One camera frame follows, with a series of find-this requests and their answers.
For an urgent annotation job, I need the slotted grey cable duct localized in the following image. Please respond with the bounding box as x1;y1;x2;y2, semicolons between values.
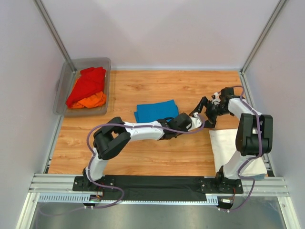
38;193;101;203

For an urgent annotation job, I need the right aluminium frame post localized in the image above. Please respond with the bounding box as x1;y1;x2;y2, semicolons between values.
240;0;289;75

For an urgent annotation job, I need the clear plastic bin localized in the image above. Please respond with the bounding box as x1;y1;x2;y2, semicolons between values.
53;57;111;117

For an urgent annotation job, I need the orange t shirt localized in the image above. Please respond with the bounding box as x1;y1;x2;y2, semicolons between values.
70;92;107;109

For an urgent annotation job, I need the folded white t shirt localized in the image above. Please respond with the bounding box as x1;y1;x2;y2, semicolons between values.
209;129;267;177

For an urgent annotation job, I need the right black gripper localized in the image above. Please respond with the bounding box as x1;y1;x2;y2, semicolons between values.
190;97;231;129

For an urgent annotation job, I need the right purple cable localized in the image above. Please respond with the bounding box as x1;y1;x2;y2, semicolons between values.
216;85;265;213

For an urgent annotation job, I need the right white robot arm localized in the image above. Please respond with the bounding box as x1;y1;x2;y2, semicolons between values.
189;86;273;193

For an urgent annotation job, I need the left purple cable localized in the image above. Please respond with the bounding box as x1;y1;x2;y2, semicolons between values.
86;114;205;210

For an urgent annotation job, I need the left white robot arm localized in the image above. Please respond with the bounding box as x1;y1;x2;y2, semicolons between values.
83;113;204;191

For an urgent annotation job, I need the aluminium frame post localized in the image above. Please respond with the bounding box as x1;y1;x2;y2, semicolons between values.
240;0;289;75
33;0;76;72

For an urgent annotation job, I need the purple cable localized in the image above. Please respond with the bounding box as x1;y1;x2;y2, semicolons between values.
86;114;205;210
216;85;265;213

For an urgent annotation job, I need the red t shirt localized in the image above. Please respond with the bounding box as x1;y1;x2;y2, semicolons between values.
65;67;106;109

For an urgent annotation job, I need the folded light blue t shirt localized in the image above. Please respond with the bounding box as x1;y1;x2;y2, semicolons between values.
250;174;265;180

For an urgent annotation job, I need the left aluminium frame post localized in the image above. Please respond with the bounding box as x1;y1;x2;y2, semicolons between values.
33;0;76;72

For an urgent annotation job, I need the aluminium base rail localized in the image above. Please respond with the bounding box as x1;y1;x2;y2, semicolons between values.
29;174;79;193

